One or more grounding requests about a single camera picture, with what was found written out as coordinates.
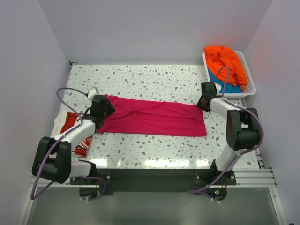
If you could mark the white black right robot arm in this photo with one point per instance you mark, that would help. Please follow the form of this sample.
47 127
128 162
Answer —
244 131

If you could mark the orange t shirt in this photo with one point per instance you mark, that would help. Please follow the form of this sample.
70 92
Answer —
226 68

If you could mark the white plastic basket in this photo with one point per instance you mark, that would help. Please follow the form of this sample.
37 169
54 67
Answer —
249 89

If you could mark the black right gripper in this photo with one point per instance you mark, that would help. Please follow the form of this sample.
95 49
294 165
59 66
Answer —
200 105

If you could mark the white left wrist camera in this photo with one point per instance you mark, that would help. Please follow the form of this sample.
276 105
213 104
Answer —
92 92

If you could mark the folded white red t shirt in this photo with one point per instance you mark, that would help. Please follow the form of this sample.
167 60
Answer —
79 139

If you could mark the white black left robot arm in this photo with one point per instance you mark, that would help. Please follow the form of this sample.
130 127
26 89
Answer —
53 159

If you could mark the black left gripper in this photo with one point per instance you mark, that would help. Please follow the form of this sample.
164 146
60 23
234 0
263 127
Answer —
111 108

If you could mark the magenta t shirt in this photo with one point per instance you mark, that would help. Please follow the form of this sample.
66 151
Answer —
144 117

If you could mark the aluminium rail frame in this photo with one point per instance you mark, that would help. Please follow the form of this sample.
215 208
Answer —
252 201

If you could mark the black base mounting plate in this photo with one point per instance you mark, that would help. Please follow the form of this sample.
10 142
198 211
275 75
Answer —
110 181

